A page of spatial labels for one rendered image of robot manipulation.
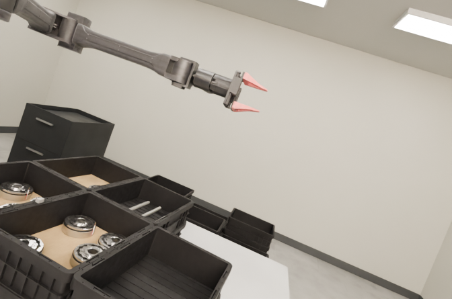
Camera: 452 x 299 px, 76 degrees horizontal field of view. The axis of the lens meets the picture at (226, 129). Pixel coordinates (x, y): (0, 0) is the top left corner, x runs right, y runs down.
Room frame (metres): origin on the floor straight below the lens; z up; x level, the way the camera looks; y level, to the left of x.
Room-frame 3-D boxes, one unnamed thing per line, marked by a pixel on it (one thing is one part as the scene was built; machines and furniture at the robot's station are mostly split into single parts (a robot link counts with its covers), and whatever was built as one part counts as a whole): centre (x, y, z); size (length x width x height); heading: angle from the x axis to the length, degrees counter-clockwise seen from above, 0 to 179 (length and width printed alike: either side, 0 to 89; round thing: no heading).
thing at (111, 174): (1.30, 0.50, 0.87); 0.40 x 0.30 x 0.11; 166
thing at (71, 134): (2.57, 1.32, 0.45); 0.62 x 0.45 x 0.90; 170
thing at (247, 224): (2.47, -0.49, 0.37); 0.40 x 0.30 x 0.45; 80
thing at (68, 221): (0.97, 0.35, 0.86); 0.10 x 0.10 x 0.01
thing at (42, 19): (0.71, 0.53, 1.45); 0.45 x 0.14 x 0.10; 21
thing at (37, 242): (0.75, 0.40, 0.86); 0.10 x 0.10 x 0.01
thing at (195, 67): (0.89, 0.13, 1.45); 0.12 x 0.11 x 0.09; 82
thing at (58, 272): (0.84, 0.31, 0.92); 0.40 x 0.30 x 0.02; 166
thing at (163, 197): (1.23, 0.21, 0.87); 0.40 x 0.30 x 0.11; 166
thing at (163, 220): (1.23, 0.21, 0.92); 0.40 x 0.30 x 0.02; 166
